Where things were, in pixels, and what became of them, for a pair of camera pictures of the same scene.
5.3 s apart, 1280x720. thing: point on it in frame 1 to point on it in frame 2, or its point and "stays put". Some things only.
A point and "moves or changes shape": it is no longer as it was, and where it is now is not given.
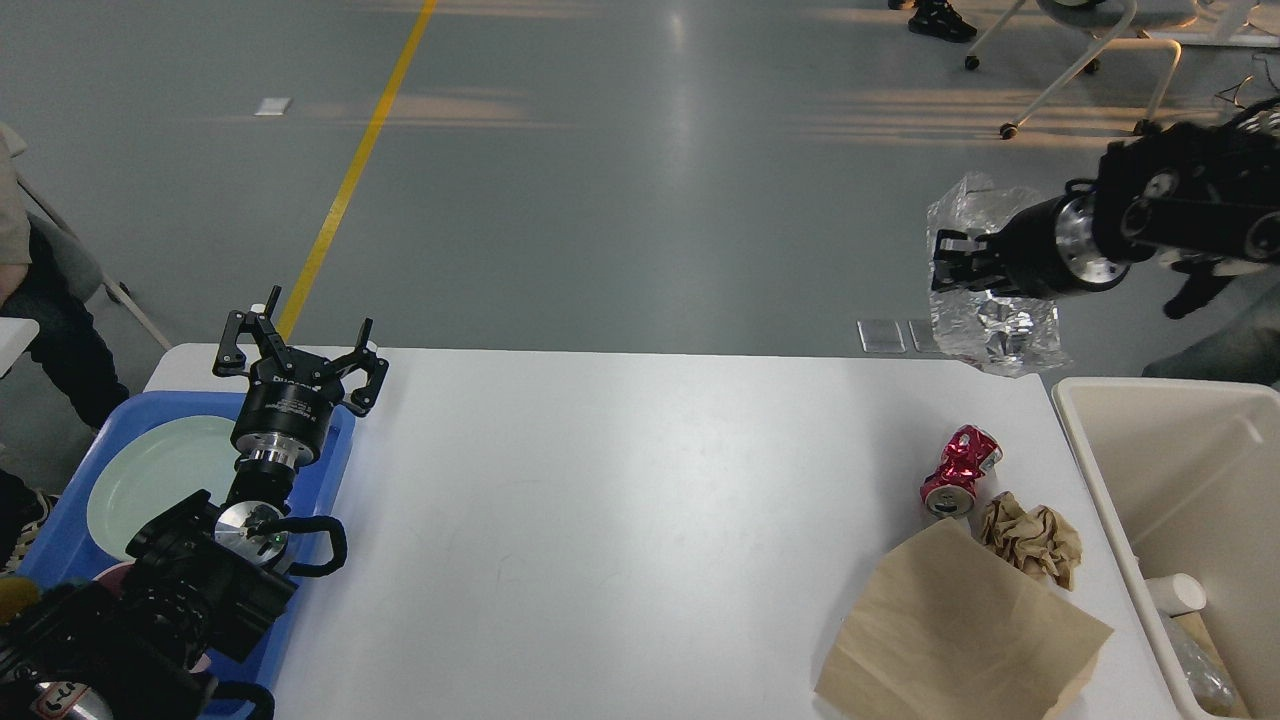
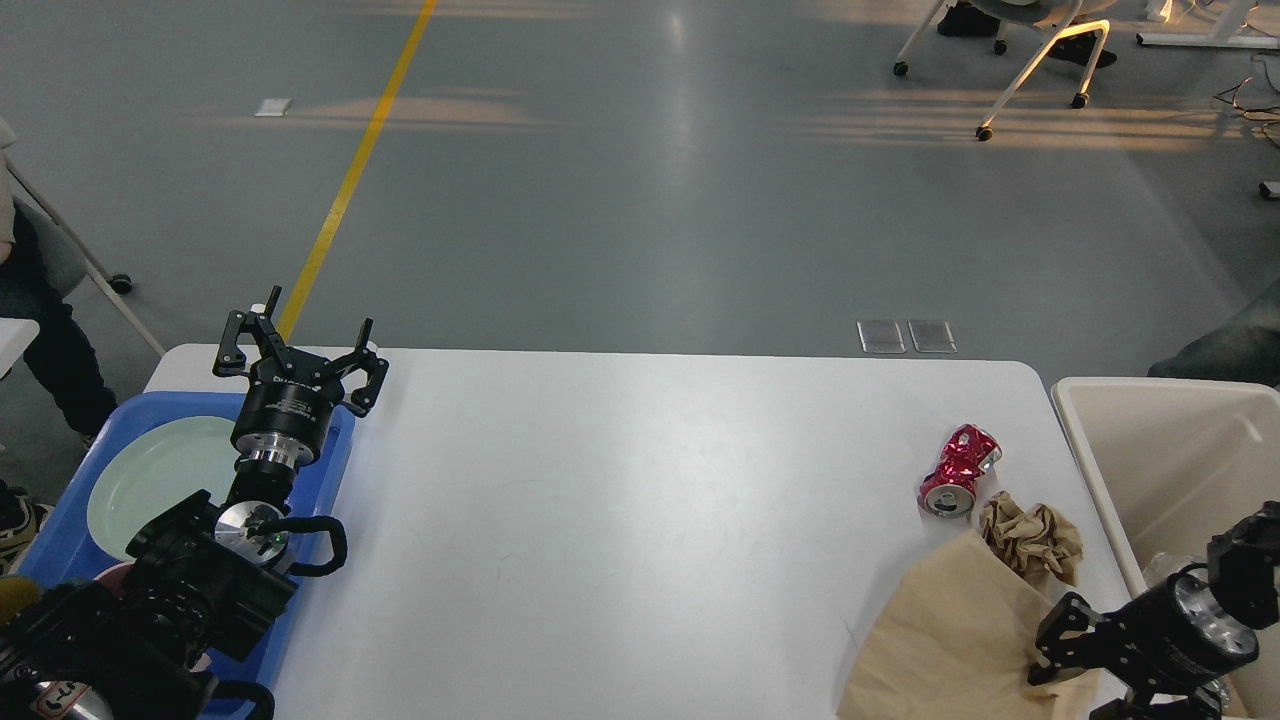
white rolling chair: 1137,16 to 1054,16
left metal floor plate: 881,336 stays put
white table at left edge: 15,336 stays put
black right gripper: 1053,249 to 1164,640
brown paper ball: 1039,540 stays put
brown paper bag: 945,627 moves or changes shape
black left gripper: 285,414 stays put
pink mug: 115,576 stays put
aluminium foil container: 1001,336 to 1206,612
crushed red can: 948,490 stays put
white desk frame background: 1217,39 stays put
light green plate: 156,466 stays put
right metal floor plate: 923,337 stays put
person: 935,19 to 962,20
